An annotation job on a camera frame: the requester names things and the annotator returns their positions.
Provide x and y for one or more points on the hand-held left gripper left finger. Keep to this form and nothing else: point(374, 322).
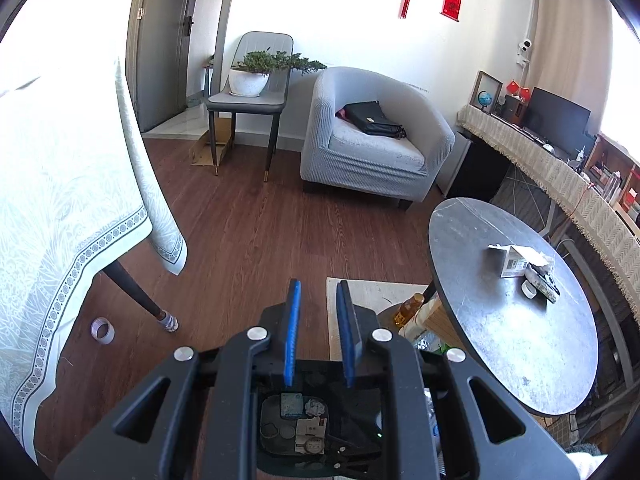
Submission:
point(292, 330)

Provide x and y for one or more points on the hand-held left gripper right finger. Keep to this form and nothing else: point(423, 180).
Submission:
point(346, 330)

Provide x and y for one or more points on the small white paper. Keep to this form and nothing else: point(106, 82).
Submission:
point(314, 406)

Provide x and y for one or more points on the black plastic trash bin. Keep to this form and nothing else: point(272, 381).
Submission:
point(360, 410)

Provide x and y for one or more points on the amber glass bottle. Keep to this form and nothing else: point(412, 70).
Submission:
point(407, 310)

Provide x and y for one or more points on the round grey marble table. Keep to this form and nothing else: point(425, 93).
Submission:
point(500, 340)

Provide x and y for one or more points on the dark table leg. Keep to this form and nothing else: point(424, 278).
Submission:
point(132, 287)

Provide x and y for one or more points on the grey armchair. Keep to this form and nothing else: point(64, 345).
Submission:
point(370, 160)

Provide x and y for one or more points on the open white carton box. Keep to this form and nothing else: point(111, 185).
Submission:
point(510, 260)

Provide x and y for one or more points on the white round lid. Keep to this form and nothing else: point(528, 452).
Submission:
point(527, 288)

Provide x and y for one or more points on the purple tape roll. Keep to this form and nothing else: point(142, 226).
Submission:
point(95, 332)

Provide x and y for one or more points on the flat cardboard piece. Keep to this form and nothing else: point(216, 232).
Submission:
point(205, 152)

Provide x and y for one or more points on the black cabinet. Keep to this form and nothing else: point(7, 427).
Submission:
point(480, 170)

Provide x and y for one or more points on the black leather bag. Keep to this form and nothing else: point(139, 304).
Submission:
point(372, 117)

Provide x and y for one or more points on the pink cloth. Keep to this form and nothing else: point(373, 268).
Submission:
point(342, 113)

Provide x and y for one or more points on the grey dining chair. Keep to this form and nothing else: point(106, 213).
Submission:
point(250, 102)

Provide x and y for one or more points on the potted plant white pot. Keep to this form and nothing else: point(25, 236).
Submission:
point(247, 82)

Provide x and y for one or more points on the table with patterned tablecloth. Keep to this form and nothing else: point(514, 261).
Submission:
point(60, 220)

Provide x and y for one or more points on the side desk with lace cloth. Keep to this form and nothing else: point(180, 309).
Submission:
point(575, 195)

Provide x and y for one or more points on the small blue globe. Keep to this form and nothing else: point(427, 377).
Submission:
point(484, 99)

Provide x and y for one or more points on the brown wooden box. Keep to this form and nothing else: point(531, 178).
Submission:
point(515, 110)

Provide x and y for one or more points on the small red flags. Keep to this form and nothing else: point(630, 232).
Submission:
point(517, 89)

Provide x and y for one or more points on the grey door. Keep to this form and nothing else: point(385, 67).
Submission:
point(160, 60)

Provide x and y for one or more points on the black monitor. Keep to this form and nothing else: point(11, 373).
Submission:
point(557, 115)

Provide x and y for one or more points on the wooden bookshelf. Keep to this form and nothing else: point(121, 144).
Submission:
point(615, 170)

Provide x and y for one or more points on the beige curtain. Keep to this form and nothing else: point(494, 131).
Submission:
point(570, 45)

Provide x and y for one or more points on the wooden picture frame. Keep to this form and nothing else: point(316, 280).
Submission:
point(492, 82)

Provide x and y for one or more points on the white security camera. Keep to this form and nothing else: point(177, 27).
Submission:
point(525, 50)

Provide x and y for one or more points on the red wall scroll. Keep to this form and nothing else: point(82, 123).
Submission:
point(453, 0)

